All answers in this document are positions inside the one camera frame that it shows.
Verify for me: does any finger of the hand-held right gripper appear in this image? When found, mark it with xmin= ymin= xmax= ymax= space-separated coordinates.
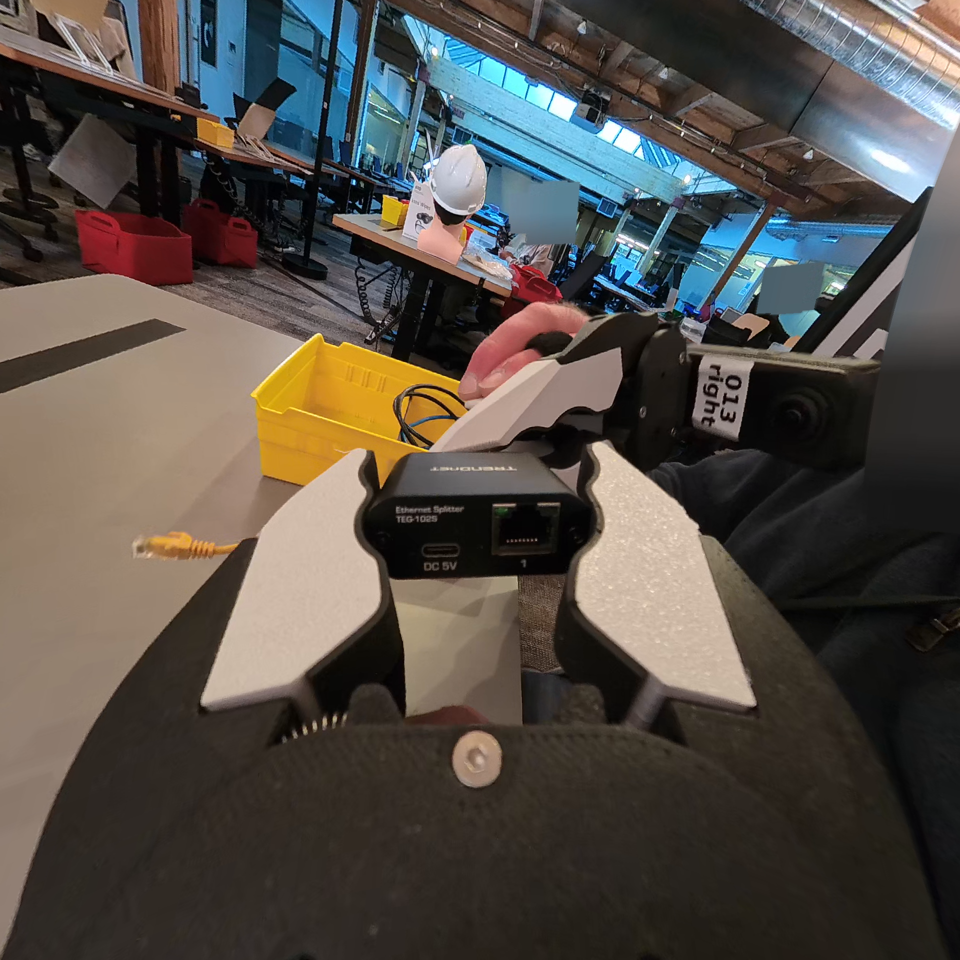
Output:
xmin=429 ymin=346 xmax=631 ymax=453
xmin=540 ymin=441 xmax=595 ymax=490

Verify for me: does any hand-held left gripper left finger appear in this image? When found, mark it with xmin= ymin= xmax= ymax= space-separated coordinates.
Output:
xmin=199 ymin=448 xmax=405 ymax=714

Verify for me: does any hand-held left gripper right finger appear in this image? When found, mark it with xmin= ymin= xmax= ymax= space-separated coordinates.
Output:
xmin=556 ymin=441 xmax=759 ymax=727

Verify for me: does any black ethernet cable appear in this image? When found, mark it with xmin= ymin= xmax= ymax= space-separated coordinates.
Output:
xmin=392 ymin=382 xmax=470 ymax=450

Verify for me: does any black ethernet splitter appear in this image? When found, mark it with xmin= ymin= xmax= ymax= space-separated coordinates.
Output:
xmin=362 ymin=450 xmax=594 ymax=580

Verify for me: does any blue ethernet cable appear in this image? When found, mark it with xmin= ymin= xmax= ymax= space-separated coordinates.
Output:
xmin=397 ymin=412 xmax=455 ymax=450

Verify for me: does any yellow ethernet cable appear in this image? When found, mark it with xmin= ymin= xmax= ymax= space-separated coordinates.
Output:
xmin=132 ymin=530 xmax=241 ymax=562

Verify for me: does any yellow plastic bin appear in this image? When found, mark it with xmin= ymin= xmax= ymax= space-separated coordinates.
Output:
xmin=251 ymin=333 xmax=470 ymax=487

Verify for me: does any person's right hand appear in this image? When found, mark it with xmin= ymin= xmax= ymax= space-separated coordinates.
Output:
xmin=457 ymin=302 xmax=594 ymax=402

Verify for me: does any red storage bin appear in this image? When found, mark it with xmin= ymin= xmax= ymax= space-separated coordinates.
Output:
xmin=510 ymin=262 xmax=564 ymax=301
xmin=182 ymin=198 xmax=260 ymax=269
xmin=75 ymin=210 xmax=195 ymax=286

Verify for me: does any pink mannequin head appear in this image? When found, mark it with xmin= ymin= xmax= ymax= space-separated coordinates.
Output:
xmin=416 ymin=206 xmax=470 ymax=265

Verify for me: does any white printed box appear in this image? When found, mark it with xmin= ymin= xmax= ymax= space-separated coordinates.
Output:
xmin=401 ymin=187 xmax=436 ymax=241

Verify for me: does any white hard hat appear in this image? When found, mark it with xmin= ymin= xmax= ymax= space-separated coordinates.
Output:
xmin=427 ymin=144 xmax=489 ymax=215

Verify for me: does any wooden desk with mannequin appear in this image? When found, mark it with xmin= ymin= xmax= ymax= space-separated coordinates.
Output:
xmin=332 ymin=212 xmax=519 ymax=361

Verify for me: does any black floor pole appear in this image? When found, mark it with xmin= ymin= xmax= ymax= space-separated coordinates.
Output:
xmin=283 ymin=0 xmax=345 ymax=280

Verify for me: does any ceiling-mounted unit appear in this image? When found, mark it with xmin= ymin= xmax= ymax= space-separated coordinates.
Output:
xmin=570 ymin=86 xmax=610 ymax=135

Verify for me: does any grey hanging panel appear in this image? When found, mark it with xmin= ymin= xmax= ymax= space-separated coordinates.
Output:
xmin=48 ymin=112 xmax=138 ymax=210

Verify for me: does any long wooden desk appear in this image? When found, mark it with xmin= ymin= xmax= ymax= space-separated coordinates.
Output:
xmin=0 ymin=41 xmax=354 ymax=181

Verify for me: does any silver ventilation duct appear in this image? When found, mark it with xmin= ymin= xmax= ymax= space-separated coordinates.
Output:
xmin=738 ymin=0 xmax=960 ymax=95

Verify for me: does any wooden post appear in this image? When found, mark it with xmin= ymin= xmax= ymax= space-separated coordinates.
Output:
xmin=138 ymin=0 xmax=181 ymax=114

